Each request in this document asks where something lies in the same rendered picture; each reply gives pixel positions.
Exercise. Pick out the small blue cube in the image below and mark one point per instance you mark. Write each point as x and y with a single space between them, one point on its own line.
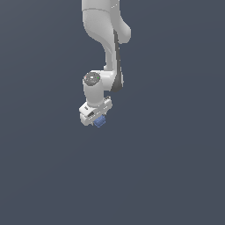
99 120

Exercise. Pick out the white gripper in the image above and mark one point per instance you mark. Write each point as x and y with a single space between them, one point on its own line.
94 111

